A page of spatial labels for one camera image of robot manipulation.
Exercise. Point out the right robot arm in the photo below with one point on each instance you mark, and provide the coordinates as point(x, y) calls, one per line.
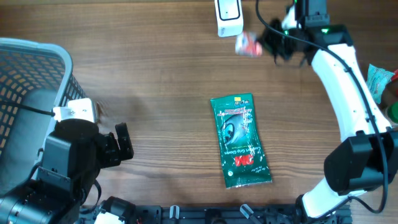
point(366, 158)

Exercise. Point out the red white small box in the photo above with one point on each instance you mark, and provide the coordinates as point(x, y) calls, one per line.
point(247, 44)

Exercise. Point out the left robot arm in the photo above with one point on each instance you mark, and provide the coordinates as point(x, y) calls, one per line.
point(57, 186)

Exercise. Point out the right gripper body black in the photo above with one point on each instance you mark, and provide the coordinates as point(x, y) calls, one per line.
point(277, 43)

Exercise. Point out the green lid small jar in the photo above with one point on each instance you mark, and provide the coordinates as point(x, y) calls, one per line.
point(392, 112)

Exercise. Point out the white barcode scanner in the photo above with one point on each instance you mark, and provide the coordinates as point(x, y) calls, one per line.
point(229, 17)

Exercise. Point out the grey plastic mesh basket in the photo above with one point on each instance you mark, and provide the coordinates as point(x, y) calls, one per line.
point(35, 78)

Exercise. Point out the green 3M gloves packet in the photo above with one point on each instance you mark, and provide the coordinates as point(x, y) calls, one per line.
point(242, 157)

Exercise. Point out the red tube with green cap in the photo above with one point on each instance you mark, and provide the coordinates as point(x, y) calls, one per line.
point(395, 76)

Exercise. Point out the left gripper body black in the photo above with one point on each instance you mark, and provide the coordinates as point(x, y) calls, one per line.
point(109, 154)

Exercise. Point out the teal wet wipes pack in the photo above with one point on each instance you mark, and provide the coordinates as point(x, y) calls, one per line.
point(377, 80)

